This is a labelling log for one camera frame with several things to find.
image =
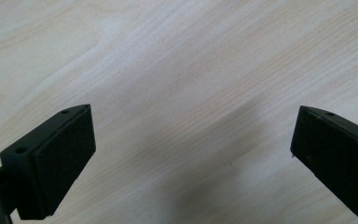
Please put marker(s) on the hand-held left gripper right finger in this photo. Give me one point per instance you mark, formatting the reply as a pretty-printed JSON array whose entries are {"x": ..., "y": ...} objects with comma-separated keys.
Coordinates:
[{"x": 338, "y": 152}]

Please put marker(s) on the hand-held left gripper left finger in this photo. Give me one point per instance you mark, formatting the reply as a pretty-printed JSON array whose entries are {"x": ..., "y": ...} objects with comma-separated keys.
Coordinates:
[{"x": 52, "y": 161}]

